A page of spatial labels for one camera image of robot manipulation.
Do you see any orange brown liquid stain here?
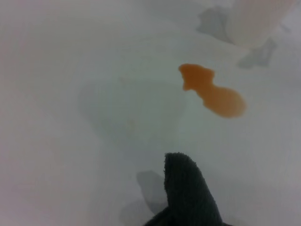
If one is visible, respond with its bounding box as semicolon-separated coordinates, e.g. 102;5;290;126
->
178;63;247;119

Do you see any dark rag with loop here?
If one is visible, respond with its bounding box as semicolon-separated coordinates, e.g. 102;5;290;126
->
143;152;224;226

